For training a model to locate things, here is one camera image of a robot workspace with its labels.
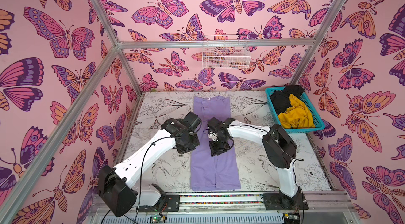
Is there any lavender purple t-shirt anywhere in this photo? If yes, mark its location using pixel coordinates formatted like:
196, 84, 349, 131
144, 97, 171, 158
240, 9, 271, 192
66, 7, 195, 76
190, 96, 241, 191

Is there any teal plastic laundry basket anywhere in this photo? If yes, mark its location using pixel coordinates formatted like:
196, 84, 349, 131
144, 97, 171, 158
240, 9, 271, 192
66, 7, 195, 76
265, 85, 326, 133

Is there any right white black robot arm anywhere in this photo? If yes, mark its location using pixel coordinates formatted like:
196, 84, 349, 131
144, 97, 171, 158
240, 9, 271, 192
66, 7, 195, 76
207, 117, 299, 198

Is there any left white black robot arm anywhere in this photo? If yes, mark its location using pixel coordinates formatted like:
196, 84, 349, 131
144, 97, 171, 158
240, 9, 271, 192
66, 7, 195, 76
98, 112, 201, 217

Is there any black t-shirt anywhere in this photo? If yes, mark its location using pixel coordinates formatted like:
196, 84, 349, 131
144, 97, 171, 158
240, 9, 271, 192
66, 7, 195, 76
270, 85, 304, 115

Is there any mustard yellow t-shirt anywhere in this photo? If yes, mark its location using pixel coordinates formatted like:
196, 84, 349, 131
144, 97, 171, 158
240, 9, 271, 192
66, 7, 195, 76
278, 95, 315, 129

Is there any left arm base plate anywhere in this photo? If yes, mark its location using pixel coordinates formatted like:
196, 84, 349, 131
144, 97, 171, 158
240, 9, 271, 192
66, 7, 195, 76
139, 194, 180, 213

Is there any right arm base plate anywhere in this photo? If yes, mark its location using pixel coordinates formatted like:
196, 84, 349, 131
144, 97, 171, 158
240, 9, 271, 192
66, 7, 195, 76
262, 192, 309, 211

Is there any white wire wall basket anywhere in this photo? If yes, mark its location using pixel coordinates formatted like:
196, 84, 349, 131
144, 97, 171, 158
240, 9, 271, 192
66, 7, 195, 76
200, 35, 251, 70

